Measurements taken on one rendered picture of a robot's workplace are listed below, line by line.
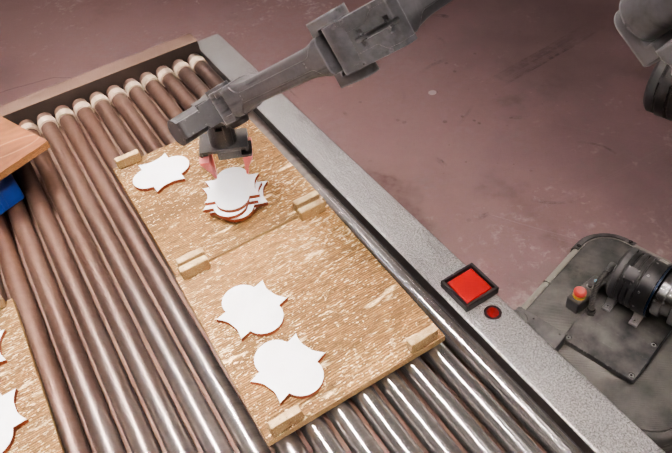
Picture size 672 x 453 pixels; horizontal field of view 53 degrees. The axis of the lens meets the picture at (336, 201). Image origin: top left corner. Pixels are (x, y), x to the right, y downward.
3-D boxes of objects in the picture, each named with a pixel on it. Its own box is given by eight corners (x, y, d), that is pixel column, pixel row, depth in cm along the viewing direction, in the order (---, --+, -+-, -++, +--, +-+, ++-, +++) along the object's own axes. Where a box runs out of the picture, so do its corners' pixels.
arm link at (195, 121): (253, 117, 129) (229, 78, 127) (206, 147, 124) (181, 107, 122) (228, 127, 139) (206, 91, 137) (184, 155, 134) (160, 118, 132)
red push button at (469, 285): (471, 272, 128) (471, 267, 127) (492, 292, 124) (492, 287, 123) (446, 287, 126) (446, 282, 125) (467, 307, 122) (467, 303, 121)
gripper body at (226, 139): (249, 153, 140) (242, 125, 135) (200, 160, 139) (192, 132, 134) (248, 134, 144) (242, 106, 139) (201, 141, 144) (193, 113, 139)
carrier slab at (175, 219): (244, 116, 171) (243, 111, 170) (326, 205, 145) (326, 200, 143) (114, 173, 160) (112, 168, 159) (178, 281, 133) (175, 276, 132)
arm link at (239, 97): (387, 63, 100) (352, -3, 97) (364, 80, 96) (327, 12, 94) (247, 122, 134) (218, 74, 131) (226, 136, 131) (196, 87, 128)
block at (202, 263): (208, 262, 134) (205, 253, 132) (212, 267, 133) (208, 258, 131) (180, 275, 132) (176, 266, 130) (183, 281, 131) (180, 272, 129)
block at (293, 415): (300, 410, 109) (298, 401, 107) (306, 419, 107) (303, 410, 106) (267, 429, 107) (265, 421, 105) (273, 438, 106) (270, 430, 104)
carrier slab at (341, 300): (327, 208, 144) (326, 203, 143) (445, 340, 117) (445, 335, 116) (177, 283, 133) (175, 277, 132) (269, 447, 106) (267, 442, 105)
